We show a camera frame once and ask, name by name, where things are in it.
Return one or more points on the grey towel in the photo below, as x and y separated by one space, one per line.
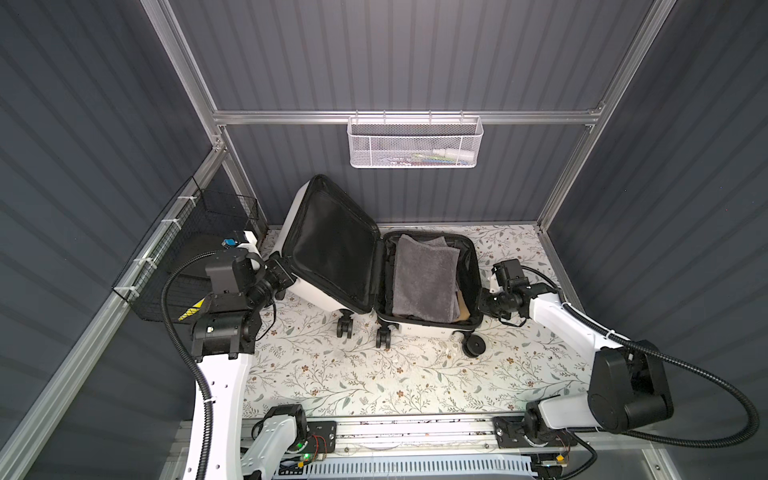
425 280

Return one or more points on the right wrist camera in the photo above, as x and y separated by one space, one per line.
509 275

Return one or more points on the white wire mesh basket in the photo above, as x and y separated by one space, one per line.
406 142

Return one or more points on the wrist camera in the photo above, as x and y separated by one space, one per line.
246 239
509 275

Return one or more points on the white tube in basket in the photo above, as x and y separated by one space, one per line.
458 156

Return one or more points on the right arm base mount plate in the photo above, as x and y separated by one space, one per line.
518 432

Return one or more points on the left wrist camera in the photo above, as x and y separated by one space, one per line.
246 239

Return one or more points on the white perforated vent panel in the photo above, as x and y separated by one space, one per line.
401 467

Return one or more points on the aluminium front rail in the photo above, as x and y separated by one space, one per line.
423 434

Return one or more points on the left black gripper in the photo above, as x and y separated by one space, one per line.
273 265

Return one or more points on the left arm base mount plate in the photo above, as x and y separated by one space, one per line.
320 438

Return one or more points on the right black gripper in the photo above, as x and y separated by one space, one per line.
482 307

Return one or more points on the yellow black striped item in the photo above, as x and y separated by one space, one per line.
191 311

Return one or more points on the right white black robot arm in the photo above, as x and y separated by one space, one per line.
628 387

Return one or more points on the black wire mesh basket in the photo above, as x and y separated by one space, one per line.
204 219

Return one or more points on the black carry-on suitcase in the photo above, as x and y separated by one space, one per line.
343 262

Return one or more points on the tan shorts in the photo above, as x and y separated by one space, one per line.
463 311

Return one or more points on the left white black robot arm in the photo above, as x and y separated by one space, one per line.
225 335

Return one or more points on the black flat pad in basket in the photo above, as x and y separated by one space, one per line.
219 264

